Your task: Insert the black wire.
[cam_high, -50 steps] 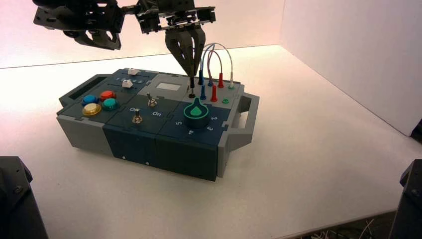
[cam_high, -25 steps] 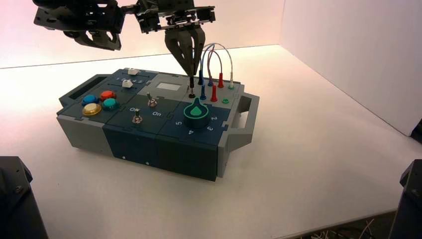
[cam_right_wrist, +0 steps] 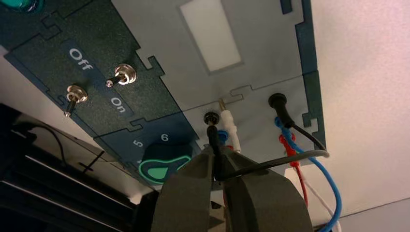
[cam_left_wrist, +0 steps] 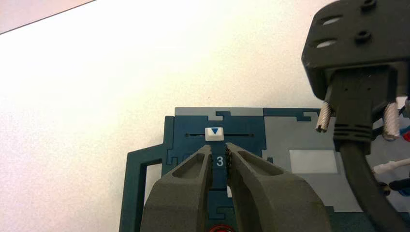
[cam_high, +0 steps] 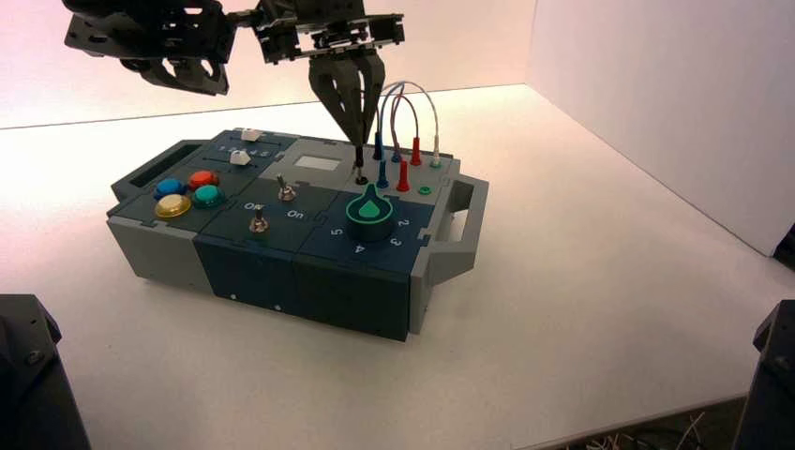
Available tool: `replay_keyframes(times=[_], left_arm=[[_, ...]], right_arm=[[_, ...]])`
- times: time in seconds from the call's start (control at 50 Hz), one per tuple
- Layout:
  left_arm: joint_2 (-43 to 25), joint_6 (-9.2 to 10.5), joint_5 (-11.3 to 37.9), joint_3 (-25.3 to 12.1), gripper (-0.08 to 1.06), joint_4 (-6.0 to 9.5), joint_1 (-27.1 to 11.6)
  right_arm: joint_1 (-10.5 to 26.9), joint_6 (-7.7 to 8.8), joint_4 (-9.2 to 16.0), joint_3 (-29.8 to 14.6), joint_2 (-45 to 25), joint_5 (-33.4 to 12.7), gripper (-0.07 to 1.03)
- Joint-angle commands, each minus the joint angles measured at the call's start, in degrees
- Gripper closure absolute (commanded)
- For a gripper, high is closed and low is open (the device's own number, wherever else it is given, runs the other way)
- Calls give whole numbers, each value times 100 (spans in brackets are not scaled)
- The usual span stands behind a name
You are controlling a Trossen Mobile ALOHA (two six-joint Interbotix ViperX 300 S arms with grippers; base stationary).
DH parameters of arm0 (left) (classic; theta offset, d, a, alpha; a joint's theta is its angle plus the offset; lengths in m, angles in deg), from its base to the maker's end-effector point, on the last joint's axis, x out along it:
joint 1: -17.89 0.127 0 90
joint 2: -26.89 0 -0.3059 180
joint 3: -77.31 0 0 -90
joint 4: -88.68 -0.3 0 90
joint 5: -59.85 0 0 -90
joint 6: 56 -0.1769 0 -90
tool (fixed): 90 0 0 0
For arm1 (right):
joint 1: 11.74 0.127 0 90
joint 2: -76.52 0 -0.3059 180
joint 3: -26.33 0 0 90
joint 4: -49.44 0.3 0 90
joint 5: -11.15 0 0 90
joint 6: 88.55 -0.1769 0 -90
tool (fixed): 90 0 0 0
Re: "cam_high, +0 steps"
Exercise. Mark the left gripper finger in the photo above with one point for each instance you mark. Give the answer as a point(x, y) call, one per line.
point(153, 74)
point(222, 82)

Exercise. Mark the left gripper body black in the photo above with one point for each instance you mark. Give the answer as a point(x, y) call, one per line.
point(152, 34)

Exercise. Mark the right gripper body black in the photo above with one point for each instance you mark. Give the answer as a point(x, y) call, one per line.
point(326, 34)

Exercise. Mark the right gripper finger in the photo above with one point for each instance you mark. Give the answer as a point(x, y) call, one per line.
point(341, 93)
point(373, 77)

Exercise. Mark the white slider knob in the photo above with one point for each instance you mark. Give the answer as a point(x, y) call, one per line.
point(251, 134)
point(240, 158)

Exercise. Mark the white rectangular display screen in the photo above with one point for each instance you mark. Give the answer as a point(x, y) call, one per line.
point(317, 163)

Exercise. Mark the red round push button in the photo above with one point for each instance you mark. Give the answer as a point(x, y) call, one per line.
point(203, 179)

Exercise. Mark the blue round push button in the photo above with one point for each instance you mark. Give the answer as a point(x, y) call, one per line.
point(170, 187)

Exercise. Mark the teal round push button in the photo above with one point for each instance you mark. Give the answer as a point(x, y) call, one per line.
point(208, 195)

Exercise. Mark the green and teal rotary knob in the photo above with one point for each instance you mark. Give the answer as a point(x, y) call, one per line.
point(369, 217)

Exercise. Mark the yellow round push button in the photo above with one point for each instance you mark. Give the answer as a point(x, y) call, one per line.
point(173, 205)

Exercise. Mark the grey and teal control box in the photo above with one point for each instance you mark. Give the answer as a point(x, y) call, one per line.
point(348, 298)

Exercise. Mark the metal toggle switch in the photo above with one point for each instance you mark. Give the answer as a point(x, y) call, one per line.
point(259, 222)
point(285, 190)

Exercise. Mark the dark object at wall edge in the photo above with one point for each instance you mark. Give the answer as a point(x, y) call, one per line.
point(787, 251)

